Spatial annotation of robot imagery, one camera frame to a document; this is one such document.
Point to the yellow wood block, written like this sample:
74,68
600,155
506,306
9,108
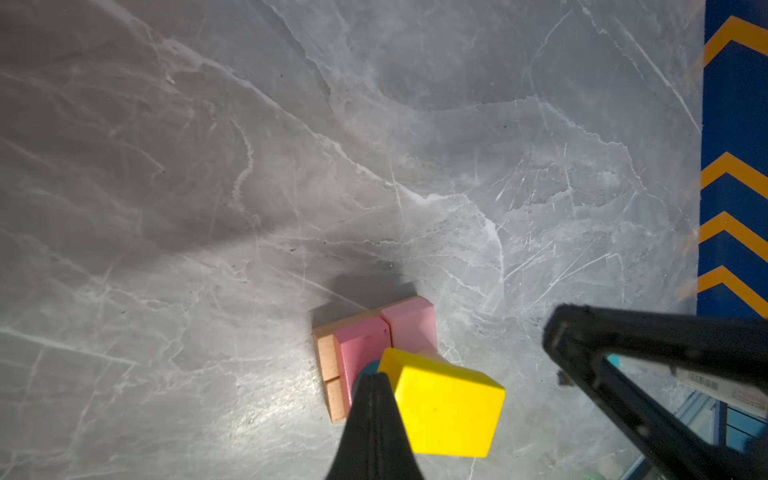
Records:
446,409

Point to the natural wood block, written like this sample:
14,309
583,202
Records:
323,339
335,400

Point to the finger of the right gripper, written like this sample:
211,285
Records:
580,338

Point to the dark pink wood block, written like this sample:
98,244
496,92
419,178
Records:
356,346

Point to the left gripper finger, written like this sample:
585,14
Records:
374,444

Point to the large teal cylinder block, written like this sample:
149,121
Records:
369,370

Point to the light pink wood block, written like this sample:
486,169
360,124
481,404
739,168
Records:
412,325

